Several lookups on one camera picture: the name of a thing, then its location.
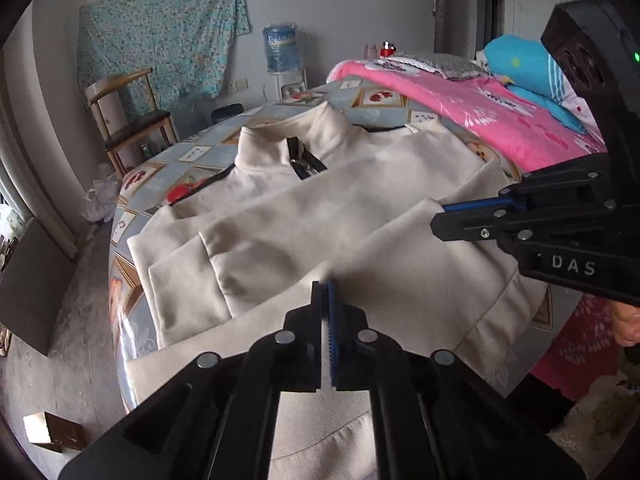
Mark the empty clear water jug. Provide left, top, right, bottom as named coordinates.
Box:
left=172, top=95, right=216, bottom=134

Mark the blue water bottle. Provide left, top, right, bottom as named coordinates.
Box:
left=262, top=24, right=306, bottom=74

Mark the teal floral wall cloth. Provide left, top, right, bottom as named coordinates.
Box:
left=77, top=0, right=250, bottom=113

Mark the cream zip jacket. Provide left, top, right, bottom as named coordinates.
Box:
left=124, top=101, right=548, bottom=480

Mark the white water dispenser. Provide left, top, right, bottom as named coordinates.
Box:
left=265, top=69, right=308, bottom=103

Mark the table with patterned tablecloth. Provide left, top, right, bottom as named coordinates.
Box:
left=107, top=77, right=553, bottom=411

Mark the black stool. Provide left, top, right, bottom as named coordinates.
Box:
left=210, top=104, right=245, bottom=124

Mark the green white fluffy garment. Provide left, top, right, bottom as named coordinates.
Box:
left=547, top=385, right=640, bottom=461

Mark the grey lace cushion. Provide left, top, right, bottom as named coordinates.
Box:
left=400, top=51, right=483, bottom=79

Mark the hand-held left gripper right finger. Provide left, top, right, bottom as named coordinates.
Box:
left=328, top=280, right=586, bottom=480

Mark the person's right hand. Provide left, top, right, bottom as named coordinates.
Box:
left=611, top=302, right=640, bottom=347

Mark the small brown box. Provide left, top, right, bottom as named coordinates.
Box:
left=23, top=411, right=86, bottom=454

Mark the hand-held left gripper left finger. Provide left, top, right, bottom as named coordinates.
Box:
left=59, top=280, right=329, bottom=480

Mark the dark board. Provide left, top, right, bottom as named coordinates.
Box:
left=0, top=217, right=78, bottom=357

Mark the white container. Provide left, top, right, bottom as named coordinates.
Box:
left=87, top=77, right=127, bottom=136

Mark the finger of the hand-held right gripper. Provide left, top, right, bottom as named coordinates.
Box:
left=442, top=154, right=621, bottom=212
left=431, top=202, right=621, bottom=256

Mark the crumpled white plastic bag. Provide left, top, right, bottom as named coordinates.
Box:
left=80, top=177, right=121, bottom=223

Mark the wooden chair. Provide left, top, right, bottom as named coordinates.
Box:
left=84, top=67, right=178, bottom=176

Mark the pale curtain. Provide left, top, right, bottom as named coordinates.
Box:
left=0, top=85, right=76, bottom=261

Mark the pink floral blanket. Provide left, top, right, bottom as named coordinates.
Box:
left=325, top=57, right=640, bottom=401

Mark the blue pillow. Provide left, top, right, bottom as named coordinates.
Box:
left=484, top=35, right=601, bottom=134

